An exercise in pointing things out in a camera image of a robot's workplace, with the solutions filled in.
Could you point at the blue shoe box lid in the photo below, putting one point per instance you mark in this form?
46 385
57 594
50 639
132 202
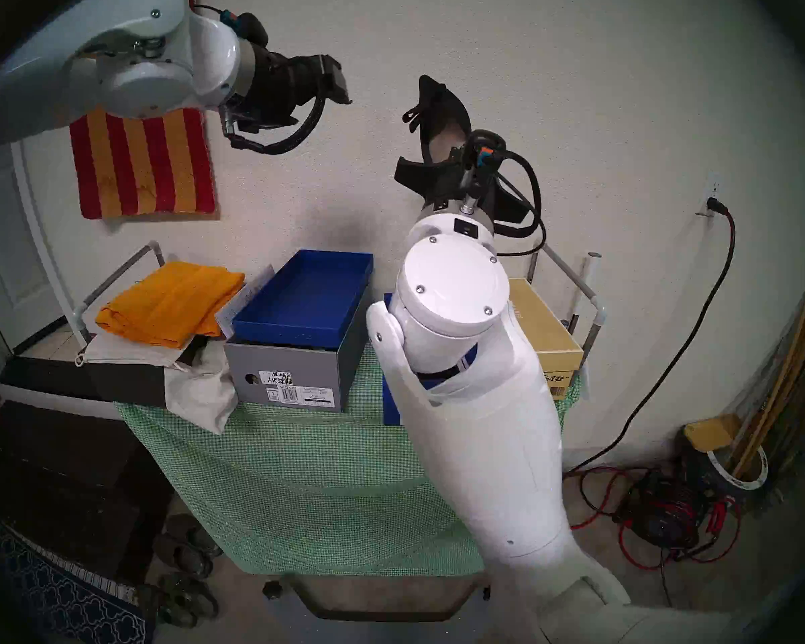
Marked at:
302 294

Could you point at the black round knob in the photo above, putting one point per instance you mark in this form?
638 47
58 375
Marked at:
272 589

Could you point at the orange cloth bag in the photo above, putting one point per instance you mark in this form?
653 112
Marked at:
168 300

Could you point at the green checkered tablecloth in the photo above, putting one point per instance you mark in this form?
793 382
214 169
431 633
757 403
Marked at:
308 481

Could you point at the grey shoe box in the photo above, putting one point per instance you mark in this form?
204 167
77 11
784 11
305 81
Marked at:
288 371

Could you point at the blue patterned rug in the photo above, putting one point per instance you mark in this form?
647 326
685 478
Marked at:
60 596

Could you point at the dark wooden cabinet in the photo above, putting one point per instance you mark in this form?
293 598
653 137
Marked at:
60 475

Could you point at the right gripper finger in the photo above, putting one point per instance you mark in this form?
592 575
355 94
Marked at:
422 176
510 203

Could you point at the bundle of wooden sticks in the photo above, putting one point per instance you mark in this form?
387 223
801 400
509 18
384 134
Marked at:
798 367

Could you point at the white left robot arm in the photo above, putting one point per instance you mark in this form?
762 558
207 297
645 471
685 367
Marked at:
107 59

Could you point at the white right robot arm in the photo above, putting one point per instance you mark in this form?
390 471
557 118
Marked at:
483 414

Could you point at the red yellow striped wall cloth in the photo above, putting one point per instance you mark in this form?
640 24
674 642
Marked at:
141 163

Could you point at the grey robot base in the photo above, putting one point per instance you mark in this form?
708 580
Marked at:
308 626

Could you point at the grey cart rail pipe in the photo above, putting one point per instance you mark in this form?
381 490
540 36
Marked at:
577 284

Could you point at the white plastic pipe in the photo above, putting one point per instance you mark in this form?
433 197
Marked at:
592 274

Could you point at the white wall outlet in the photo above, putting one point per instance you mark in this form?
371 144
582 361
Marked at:
709 186

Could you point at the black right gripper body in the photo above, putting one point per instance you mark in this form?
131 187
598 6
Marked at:
466 173

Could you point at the white paper sheet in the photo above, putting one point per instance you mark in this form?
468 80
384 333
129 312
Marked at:
241 300

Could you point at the tan cardboard piece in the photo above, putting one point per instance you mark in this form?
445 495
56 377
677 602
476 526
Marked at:
711 431

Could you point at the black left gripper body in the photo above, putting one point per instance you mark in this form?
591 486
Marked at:
282 86

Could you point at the white cloth bag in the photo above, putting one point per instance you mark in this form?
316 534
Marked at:
201 388

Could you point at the blue white bucket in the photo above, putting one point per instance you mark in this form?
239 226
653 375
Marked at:
738 475

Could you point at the blue shoe box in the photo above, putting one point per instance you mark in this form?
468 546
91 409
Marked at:
390 401

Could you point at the white door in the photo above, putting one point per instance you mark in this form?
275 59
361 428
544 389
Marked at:
10 260

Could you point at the tan shoe box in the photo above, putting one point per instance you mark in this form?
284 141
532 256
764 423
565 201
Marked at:
543 327

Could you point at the dark grey floor shoe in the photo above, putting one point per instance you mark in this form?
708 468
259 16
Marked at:
194 535
164 608
191 596
181 557

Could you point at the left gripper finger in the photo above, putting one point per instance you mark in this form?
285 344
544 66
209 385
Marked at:
337 79

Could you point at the white metal rack frame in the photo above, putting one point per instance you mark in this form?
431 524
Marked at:
107 284

